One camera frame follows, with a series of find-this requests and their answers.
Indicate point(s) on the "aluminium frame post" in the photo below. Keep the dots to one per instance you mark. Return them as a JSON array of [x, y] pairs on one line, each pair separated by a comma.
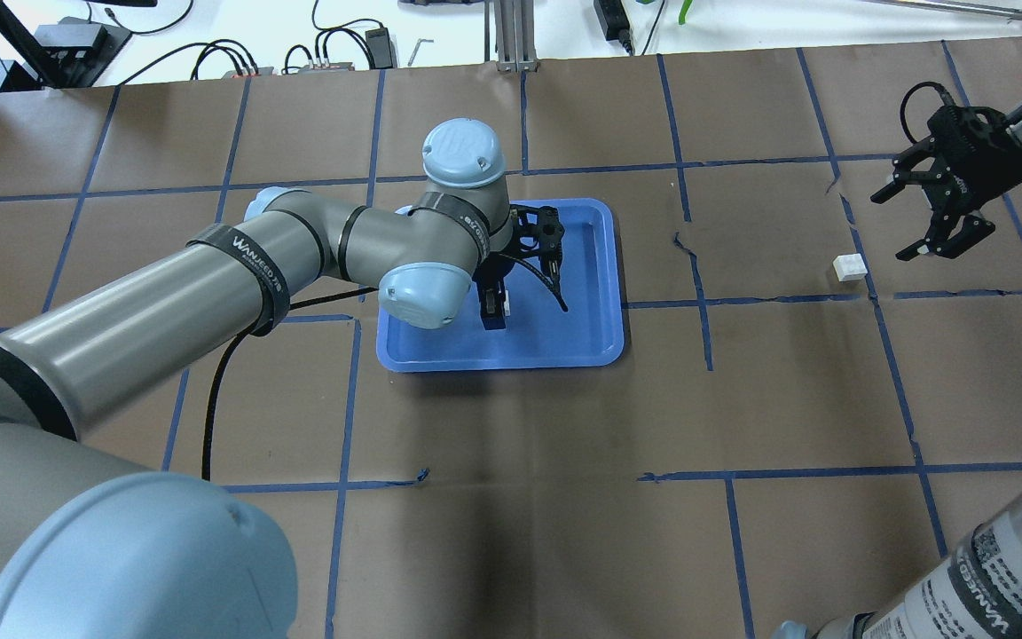
[[514, 36]]

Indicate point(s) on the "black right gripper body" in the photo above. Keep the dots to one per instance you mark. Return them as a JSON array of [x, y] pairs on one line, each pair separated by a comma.
[[983, 174]]

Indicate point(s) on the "brown paper table cover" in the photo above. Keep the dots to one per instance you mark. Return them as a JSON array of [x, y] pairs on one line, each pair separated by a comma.
[[771, 443]]

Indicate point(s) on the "green handled reacher grabber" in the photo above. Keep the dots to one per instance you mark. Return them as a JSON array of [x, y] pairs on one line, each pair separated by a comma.
[[987, 10]]

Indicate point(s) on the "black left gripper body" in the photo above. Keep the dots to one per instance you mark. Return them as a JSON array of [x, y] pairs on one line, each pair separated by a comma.
[[491, 272]]

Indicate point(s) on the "black power adapter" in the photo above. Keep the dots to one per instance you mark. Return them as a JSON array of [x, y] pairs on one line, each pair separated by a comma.
[[379, 43]]

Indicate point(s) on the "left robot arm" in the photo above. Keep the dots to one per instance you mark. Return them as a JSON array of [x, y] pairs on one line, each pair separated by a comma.
[[93, 546]]

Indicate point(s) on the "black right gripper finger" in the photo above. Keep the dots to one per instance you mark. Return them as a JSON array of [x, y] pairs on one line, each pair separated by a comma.
[[932, 181], [949, 237]]

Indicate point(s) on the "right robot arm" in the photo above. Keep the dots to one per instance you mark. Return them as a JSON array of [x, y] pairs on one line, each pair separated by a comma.
[[976, 592]]

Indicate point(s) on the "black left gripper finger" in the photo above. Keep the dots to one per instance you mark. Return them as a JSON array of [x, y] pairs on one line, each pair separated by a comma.
[[499, 321], [487, 300]]

